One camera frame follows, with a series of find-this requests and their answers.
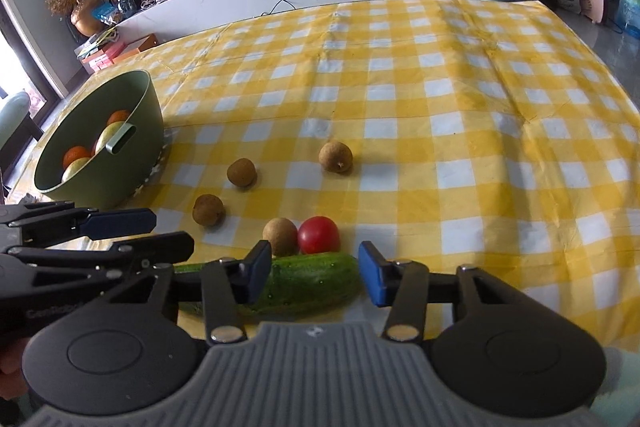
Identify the orange cardboard box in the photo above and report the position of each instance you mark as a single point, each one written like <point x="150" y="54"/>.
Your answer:
<point x="135" y="48"/>

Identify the brown kiwi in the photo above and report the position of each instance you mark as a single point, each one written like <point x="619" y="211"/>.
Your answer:
<point x="336" y="157"/>
<point x="280" y="234"/>

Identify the stack of red boxes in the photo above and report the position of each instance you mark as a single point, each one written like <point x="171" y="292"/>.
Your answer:
<point x="100" y="59"/>

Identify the chair with green cushion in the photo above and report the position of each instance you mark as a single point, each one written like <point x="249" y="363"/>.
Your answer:
<point x="15" y="117"/>

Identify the red cherry tomato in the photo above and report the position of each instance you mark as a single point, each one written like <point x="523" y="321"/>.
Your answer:
<point x="319" y="234"/>

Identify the blue snack bag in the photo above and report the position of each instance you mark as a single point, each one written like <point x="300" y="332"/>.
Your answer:
<point x="107" y="13"/>

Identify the green colander bowl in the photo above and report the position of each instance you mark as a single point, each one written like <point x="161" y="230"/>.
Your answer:
<point x="127" y="179"/>

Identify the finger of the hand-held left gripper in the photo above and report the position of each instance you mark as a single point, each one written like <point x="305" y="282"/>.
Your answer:
<point x="165" y="247"/>
<point x="120" y="223"/>

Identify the large yellow-green pear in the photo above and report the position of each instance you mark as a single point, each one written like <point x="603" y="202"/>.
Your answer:
<point x="75" y="169"/>
<point x="107" y="137"/>

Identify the gold round vase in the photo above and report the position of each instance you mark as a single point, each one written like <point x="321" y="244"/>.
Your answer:
<point x="87" y="19"/>

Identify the orange mandarin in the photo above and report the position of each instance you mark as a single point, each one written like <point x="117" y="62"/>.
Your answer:
<point x="76" y="156"/>
<point x="119" y="117"/>

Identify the yellow checked tablecloth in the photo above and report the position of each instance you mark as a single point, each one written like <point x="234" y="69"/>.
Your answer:
<point x="400" y="107"/>

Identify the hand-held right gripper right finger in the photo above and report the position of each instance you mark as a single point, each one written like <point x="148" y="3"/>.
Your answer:
<point x="375" y="274"/>

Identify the pink small heater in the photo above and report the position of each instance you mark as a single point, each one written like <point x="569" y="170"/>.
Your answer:
<point x="594" y="4"/>

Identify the blue water jug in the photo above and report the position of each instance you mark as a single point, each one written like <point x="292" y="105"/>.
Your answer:
<point x="629" y="9"/>

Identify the green cucumber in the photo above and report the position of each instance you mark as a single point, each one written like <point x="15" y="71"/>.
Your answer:
<point x="310" y="279"/>

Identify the person's left hand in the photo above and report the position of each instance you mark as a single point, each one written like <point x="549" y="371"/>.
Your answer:
<point x="12" y="372"/>

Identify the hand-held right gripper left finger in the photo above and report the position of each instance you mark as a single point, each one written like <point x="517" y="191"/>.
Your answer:
<point x="254" y="272"/>

